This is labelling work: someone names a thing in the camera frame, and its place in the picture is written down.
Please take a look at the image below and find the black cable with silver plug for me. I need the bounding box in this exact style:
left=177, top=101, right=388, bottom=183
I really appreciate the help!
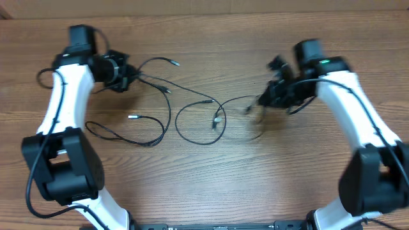
left=84, top=72, right=173, bottom=148

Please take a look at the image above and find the black looped usb cable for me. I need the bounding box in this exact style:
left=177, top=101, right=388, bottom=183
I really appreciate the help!
left=137, top=56, right=266, bottom=146

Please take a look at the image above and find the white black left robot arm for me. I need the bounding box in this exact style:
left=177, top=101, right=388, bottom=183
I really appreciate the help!
left=21, top=25, right=139, bottom=229

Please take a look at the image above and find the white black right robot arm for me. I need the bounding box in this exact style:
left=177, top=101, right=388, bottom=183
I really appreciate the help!
left=258, top=39, right=408, bottom=229

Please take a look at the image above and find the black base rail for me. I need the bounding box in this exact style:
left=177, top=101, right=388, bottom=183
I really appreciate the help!
left=128, top=220, right=316, bottom=230

